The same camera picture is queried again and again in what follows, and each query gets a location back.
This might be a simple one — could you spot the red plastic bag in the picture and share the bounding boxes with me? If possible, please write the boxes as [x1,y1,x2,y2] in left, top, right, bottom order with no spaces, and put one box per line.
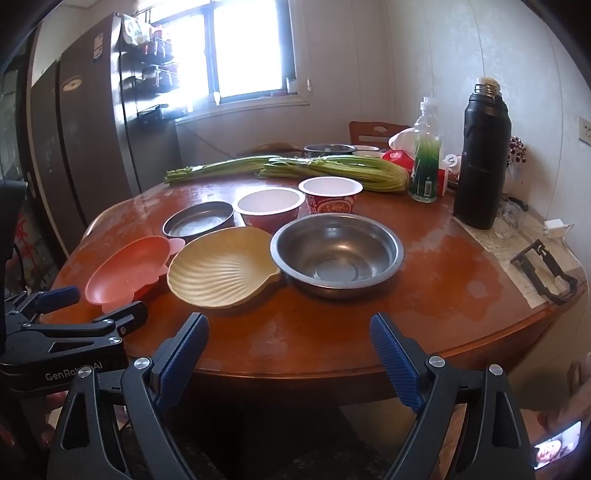
[381,148,416,172]

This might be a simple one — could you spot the small steel dish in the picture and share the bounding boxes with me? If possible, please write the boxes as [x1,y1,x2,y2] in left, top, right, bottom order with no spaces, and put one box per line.
[163,201,235,240]

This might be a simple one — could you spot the clear glass cup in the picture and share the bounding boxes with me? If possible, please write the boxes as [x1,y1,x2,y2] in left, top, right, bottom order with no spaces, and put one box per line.
[494,205,520,239]

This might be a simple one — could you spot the yellow shell-shaped plate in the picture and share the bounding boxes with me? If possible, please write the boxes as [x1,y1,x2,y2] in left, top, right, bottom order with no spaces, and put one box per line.
[166,227,282,309]

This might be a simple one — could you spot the large red paper bowl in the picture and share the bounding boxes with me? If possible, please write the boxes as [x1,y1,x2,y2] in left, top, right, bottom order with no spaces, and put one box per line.
[298,176,363,217]

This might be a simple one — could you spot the white-capped medicine bottle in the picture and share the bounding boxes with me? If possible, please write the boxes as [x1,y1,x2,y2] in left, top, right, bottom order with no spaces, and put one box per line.
[441,154,462,183]

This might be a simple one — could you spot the thin celery bunch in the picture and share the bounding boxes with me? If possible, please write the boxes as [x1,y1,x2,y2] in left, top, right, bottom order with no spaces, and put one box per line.
[165,156,278,186]

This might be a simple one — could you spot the black storage rack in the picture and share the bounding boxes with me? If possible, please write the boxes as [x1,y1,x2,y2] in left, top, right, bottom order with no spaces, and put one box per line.
[117,25,181,121]

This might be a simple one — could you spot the smartphone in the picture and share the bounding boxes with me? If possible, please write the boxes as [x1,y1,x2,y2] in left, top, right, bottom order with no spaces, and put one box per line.
[531,421,583,470]

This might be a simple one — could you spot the patterned cloth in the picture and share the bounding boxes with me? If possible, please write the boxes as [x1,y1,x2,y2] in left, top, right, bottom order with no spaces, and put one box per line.
[121,14,153,47]

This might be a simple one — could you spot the pink plastic plate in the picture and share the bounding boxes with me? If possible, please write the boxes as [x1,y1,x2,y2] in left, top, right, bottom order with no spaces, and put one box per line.
[85,235,185,312]

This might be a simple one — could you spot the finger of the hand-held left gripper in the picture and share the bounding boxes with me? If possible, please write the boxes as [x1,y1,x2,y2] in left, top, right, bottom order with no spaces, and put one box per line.
[6,285,81,325]
[21,300,149,346]

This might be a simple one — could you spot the small red paper bowl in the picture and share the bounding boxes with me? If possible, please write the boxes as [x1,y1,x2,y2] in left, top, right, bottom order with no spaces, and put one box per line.
[237,188,306,232]

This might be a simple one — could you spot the dark steel refrigerator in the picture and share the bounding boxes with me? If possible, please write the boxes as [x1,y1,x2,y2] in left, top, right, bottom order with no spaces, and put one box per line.
[28,13,181,259]

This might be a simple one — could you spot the person's left hand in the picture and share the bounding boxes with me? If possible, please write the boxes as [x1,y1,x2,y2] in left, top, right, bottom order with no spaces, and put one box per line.
[38,391,69,452]

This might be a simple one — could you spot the black plastic frame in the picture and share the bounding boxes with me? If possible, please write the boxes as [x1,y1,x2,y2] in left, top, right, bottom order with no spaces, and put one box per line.
[510,239,579,305]

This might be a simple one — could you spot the green plastic bottle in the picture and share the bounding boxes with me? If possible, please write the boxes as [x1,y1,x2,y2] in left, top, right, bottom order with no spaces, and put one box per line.
[407,97,444,204]

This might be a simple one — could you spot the window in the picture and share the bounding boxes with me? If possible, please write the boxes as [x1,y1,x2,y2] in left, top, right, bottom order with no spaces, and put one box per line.
[148,0,310,107]

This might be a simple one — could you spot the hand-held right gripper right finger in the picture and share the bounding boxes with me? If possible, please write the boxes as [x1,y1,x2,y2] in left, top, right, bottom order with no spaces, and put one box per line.
[369,313,536,480]

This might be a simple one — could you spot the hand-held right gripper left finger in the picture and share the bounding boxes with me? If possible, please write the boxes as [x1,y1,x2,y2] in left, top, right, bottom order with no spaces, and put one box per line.
[46,312,211,480]

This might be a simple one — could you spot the artificial flowers in vase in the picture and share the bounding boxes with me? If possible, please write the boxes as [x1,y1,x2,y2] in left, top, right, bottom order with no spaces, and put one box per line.
[508,135,527,168]

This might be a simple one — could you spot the thick celery bunch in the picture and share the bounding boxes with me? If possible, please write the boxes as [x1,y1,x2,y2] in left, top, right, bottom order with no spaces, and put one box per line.
[259,155,409,193]

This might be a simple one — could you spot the wooden chair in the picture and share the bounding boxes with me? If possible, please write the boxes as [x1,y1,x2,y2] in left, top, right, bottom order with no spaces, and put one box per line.
[236,143,303,158]
[348,121,411,146]

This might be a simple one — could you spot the black thermos flask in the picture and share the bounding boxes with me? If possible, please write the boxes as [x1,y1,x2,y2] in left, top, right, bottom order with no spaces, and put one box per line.
[453,78,512,230]

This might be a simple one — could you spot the steel pot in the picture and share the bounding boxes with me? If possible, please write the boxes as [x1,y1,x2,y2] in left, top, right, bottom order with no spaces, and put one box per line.
[304,144,356,158]

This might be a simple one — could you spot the handwritten paper sheet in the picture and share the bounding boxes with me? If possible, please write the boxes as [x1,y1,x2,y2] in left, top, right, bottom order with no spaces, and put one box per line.
[450,210,589,310]

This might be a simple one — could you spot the large steel bowl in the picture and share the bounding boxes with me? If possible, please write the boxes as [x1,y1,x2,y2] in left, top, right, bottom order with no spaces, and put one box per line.
[270,213,404,301]

